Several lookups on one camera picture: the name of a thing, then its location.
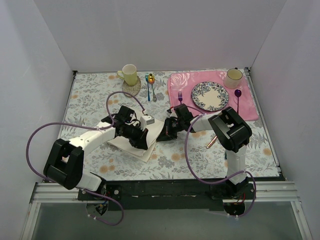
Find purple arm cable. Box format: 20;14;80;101
26;91;148;226
167;104;257;219

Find cream enamel mug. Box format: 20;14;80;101
223;67;243;89

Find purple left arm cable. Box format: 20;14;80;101
26;91;148;226

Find pink floral placemat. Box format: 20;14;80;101
167;70;259;121

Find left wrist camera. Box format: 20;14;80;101
139;114;155;131

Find yellow green mug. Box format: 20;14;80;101
117;64;138;86

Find white cloth napkin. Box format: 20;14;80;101
108;119;164;163

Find purple spoon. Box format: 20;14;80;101
234;89;242;113

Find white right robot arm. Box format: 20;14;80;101
156;103;252;199

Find woven round coaster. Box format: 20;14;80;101
122;77;142;98

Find blue floral plate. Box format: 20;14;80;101
191;81;229;112

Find purple fork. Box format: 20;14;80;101
178;90;183;104

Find blue fork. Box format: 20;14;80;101
145;73;151;102

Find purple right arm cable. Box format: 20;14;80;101
167;104;257;219

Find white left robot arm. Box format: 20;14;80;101
43;106;155;200

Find rainbow gold spoon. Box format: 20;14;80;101
147;73;157;102

